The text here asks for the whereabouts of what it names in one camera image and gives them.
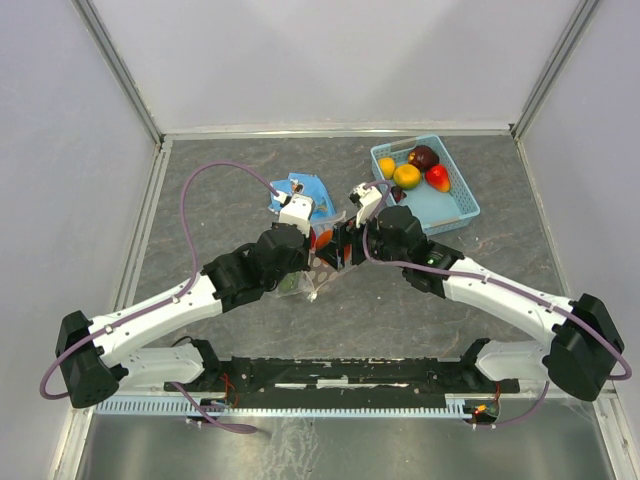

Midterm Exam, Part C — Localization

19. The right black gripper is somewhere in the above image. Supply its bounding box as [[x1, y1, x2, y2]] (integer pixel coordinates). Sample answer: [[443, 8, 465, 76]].
[[315, 204, 407, 272]]

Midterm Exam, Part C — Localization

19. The orange tangerine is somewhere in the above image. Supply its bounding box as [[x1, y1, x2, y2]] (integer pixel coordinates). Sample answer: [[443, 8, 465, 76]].
[[315, 230, 333, 250]]

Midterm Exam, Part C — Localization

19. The green orange mango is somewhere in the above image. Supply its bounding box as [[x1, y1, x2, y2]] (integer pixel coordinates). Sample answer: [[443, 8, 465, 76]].
[[277, 272, 301, 296]]

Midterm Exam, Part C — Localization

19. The clear dotted zip bag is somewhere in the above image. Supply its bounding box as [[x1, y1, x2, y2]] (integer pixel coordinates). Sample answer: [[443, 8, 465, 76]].
[[271, 211, 346, 302]]

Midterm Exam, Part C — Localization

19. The bright red apple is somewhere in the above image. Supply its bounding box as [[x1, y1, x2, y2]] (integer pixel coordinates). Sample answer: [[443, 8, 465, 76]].
[[310, 225, 317, 251]]

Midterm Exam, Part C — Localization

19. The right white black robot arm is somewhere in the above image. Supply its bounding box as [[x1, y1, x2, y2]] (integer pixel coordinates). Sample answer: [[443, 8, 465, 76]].
[[315, 206, 624, 401]]

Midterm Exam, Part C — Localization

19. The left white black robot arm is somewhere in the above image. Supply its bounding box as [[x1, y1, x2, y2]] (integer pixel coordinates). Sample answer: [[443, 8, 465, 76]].
[[55, 223, 313, 408]]

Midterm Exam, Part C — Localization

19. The blue patterned cloth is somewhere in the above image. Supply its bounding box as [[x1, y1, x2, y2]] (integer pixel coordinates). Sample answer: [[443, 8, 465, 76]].
[[270, 172, 336, 221]]

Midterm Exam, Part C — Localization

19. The small dark plum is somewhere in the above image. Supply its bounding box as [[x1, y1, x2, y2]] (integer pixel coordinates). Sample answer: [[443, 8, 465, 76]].
[[391, 185, 406, 203]]

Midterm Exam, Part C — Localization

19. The small yellow lemon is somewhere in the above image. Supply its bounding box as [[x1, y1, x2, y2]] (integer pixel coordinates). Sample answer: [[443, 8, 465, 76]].
[[378, 157, 396, 180]]

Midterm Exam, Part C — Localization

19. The yellow round fruit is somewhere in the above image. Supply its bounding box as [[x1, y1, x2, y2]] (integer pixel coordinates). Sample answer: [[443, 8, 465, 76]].
[[393, 164, 422, 190]]

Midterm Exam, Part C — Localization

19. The light blue plastic basket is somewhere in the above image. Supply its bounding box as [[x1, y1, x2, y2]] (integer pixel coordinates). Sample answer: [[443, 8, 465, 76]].
[[370, 134, 480, 236]]

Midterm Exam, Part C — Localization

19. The red yellow pear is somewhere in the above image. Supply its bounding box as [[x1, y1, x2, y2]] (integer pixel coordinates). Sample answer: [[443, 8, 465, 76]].
[[424, 164, 451, 193]]

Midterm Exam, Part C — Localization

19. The dark red apple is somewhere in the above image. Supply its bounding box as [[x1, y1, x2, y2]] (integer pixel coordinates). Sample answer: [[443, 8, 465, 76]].
[[408, 145, 440, 172]]

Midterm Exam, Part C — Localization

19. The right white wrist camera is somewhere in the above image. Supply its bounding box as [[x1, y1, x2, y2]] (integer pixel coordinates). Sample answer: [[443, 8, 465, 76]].
[[349, 183, 382, 228]]

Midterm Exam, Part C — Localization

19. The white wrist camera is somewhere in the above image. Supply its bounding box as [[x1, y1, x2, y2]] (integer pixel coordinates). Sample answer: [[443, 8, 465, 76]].
[[275, 191, 315, 238], [349, 183, 382, 228]]

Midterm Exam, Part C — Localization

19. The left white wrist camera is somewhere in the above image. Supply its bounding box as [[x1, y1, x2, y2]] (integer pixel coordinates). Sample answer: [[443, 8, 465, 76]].
[[275, 191, 315, 238]]

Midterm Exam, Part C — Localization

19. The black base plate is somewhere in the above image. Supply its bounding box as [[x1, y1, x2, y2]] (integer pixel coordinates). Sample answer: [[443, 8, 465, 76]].
[[184, 357, 520, 408]]

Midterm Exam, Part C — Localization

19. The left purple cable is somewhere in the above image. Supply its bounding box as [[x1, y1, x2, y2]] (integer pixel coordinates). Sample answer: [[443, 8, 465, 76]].
[[39, 160, 284, 401]]

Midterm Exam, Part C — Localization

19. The light blue cable duct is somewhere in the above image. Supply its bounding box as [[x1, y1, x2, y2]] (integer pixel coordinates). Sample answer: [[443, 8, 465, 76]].
[[94, 395, 471, 420]]

